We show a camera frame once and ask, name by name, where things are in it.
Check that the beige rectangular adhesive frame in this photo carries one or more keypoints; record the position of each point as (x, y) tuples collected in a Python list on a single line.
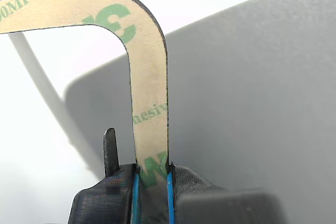
[(147, 77)]

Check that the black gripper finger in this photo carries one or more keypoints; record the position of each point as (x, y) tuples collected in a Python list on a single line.
[(105, 203), (210, 208)]

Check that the grey rounded flat mat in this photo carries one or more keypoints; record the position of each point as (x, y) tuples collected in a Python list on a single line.
[(236, 90)]

